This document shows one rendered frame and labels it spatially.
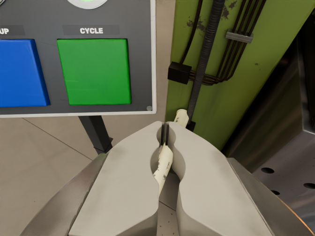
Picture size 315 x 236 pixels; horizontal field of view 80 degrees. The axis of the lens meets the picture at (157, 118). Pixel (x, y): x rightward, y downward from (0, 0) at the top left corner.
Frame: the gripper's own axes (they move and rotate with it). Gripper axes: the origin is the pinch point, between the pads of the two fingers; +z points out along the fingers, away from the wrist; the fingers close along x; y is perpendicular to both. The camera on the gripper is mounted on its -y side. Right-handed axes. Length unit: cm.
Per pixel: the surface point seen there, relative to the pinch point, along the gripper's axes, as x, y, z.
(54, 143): -69, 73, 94
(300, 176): 29.0, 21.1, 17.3
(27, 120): -94, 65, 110
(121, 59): -4.7, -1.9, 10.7
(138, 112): -2.8, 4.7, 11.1
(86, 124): -18.3, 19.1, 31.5
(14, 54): -16.0, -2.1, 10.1
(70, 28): -10.0, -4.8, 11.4
